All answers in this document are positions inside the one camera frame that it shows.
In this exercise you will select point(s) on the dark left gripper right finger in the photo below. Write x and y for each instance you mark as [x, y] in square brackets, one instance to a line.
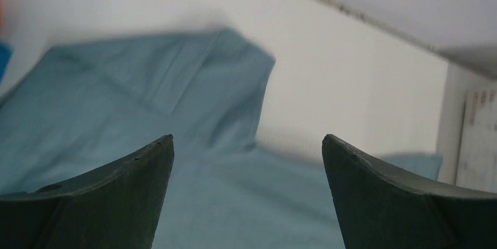
[379, 205]

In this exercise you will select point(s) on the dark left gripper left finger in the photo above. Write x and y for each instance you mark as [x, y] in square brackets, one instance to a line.
[117, 205]

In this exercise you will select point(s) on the white plastic laundry basket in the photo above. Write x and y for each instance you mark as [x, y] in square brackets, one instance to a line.
[477, 154]

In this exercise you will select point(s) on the folded bright blue t shirt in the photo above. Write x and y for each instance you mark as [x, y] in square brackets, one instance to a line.
[5, 56]

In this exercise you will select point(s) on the grey-blue t shirt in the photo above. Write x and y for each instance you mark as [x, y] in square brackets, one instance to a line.
[247, 169]

